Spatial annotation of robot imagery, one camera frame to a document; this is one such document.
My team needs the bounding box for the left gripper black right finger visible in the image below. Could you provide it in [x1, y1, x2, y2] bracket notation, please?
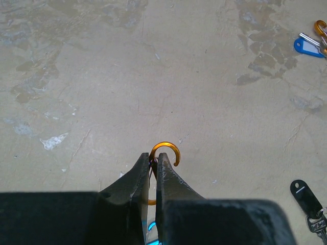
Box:
[155, 152, 298, 245]

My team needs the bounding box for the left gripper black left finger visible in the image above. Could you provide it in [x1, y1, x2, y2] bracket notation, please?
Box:
[1, 153, 149, 244]

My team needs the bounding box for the orange S carabiner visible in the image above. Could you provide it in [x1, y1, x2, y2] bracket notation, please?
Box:
[148, 141, 184, 209]
[314, 20, 326, 56]

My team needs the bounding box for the silver key with black tag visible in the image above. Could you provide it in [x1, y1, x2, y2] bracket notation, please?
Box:
[290, 180, 326, 244]

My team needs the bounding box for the silver key with dark-blue tag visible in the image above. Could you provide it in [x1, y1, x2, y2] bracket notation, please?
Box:
[293, 33, 326, 58]

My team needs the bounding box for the light-blue S carabiner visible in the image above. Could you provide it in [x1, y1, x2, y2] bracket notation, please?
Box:
[146, 221, 161, 245]

